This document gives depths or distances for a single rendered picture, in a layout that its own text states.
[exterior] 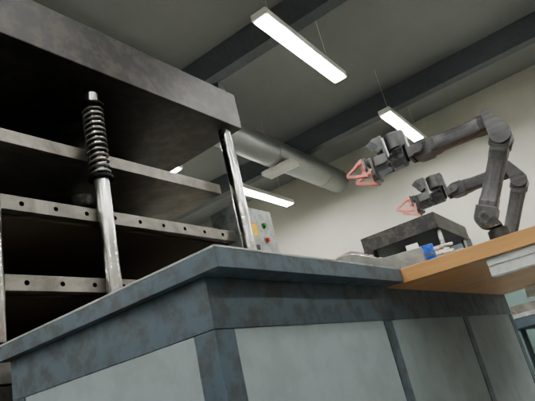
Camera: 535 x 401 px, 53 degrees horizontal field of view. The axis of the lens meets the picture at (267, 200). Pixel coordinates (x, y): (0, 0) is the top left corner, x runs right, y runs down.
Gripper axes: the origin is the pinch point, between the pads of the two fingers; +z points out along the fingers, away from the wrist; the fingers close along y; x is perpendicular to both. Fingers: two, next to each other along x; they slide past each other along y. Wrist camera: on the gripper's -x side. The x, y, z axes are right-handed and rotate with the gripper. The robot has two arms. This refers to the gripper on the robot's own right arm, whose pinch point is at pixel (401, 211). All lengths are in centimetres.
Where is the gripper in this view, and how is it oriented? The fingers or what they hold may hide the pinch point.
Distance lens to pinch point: 248.6
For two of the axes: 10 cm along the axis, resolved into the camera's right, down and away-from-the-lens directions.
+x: 2.3, 9.1, -3.5
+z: -8.4, 3.7, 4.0
